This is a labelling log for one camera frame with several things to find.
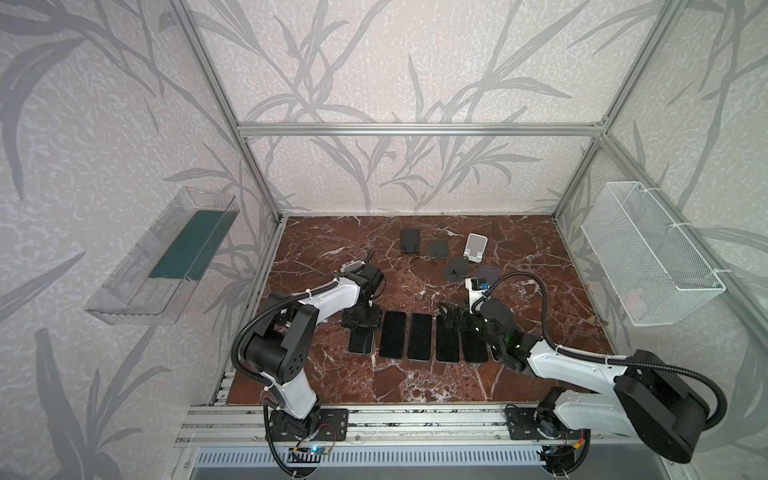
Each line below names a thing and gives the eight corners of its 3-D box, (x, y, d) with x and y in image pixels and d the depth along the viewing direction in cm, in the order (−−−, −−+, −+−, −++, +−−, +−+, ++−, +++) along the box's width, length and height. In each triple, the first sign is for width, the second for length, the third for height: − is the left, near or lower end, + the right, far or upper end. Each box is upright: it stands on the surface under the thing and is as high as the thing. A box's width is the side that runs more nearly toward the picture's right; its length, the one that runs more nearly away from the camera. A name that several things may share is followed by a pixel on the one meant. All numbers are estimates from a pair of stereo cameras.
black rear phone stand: (400, 253, 111) (400, 240, 105) (400, 242, 115) (400, 229, 109) (419, 254, 111) (419, 240, 105) (418, 242, 115) (419, 229, 109)
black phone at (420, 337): (406, 358, 87) (407, 355, 85) (411, 316, 95) (411, 312, 93) (430, 361, 86) (431, 358, 84) (432, 318, 95) (433, 314, 93)
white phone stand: (461, 260, 109) (465, 244, 102) (464, 247, 113) (468, 231, 106) (481, 265, 107) (486, 249, 100) (483, 251, 111) (488, 236, 104)
